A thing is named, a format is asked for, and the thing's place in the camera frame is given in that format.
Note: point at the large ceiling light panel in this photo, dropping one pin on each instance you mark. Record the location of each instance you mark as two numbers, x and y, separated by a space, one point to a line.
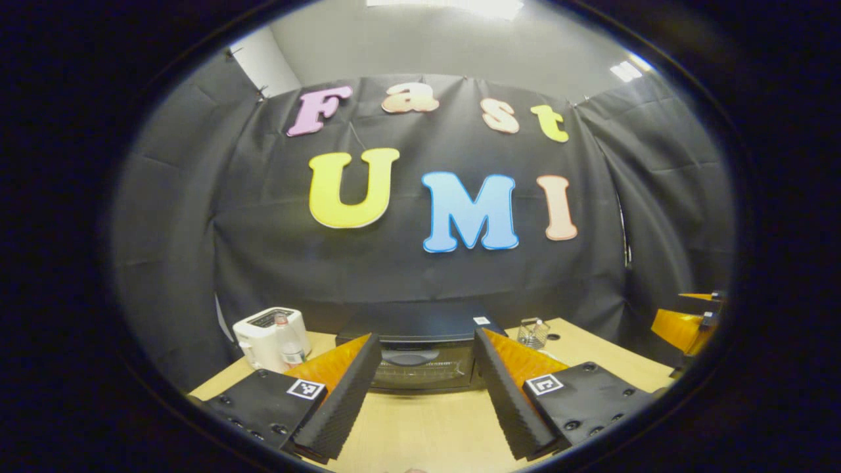
447 6

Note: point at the black electric oven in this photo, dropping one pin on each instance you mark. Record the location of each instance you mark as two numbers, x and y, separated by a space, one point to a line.
420 328

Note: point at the clear red-label plastic bottle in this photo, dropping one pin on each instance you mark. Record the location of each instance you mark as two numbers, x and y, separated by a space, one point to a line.
291 348

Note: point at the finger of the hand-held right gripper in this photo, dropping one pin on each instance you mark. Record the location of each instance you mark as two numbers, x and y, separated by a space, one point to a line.
703 297
677 328

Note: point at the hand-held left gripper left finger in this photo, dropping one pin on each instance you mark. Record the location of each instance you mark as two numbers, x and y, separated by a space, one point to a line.
341 407

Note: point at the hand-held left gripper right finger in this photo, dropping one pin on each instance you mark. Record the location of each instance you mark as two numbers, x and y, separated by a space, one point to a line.
509 401

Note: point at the white toaster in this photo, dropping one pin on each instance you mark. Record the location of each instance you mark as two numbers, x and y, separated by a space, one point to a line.
259 341

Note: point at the black backdrop cloth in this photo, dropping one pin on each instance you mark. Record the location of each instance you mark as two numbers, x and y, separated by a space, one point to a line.
263 263

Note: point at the small ceiling light panel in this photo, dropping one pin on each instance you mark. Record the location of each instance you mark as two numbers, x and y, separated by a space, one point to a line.
625 71

